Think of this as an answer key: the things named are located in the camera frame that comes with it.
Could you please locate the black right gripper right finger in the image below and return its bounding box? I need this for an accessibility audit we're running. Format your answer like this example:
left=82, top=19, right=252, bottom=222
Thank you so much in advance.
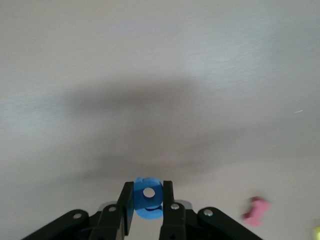
left=159, top=179, right=261, bottom=240

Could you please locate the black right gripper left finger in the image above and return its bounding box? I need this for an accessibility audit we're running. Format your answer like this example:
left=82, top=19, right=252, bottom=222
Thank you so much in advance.
left=22, top=181, right=135, bottom=240

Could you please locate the blue letter P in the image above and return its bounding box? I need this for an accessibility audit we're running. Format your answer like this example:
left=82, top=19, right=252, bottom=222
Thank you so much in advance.
left=133, top=176, right=165, bottom=221

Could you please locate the red letter R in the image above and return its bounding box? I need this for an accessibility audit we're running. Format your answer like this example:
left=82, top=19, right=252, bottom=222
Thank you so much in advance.
left=241, top=196, right=272, bottom=227

